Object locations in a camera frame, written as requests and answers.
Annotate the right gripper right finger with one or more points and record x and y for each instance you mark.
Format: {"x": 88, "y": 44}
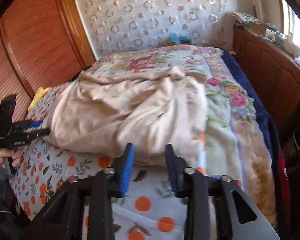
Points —
{"x": 237, "y": 217}

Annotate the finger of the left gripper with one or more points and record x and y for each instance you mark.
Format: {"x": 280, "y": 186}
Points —
{"x": 36, "y": 133}
{"x": 31, "y": 124}

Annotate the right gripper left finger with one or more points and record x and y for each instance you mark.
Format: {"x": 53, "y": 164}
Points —
{"x": 62, "y": 216}

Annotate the beige garment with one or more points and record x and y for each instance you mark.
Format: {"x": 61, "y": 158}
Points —
{"x": 151, "y": 109}

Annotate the person's left forearm sleeve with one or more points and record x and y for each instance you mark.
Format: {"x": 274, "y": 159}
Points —
{"x": 7, "y": 198}

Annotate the person's left hand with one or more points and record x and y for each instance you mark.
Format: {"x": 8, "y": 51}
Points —
{"x": 14, "y": 154}

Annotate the yellow Pikachu plush toy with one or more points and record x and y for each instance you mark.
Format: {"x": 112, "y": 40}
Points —
{"x": 39, "y": 93}

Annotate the floral bed blanket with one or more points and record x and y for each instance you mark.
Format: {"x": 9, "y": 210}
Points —
{"x": 240, "y": 139}

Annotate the wooden wardrobe louvre door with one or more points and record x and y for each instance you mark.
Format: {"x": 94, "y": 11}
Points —
{"x": 42, "y": 44}

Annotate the wooden sideboard cabinet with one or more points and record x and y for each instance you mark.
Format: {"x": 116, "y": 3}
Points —
{"x": 273, "y": 74}

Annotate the white circle pattern curtain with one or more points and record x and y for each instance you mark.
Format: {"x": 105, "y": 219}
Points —
{"x": 114, "y": 26}

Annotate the blue toy at headboard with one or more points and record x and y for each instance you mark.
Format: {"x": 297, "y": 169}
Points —
{"x": 176, "y": 39}

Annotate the cardboard box on cabinet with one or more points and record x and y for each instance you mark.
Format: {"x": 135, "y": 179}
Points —
{"x": 256, "y": 29}

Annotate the window with frame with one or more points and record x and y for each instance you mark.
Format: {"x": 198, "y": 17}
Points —
{"x": 291, "y": 23}

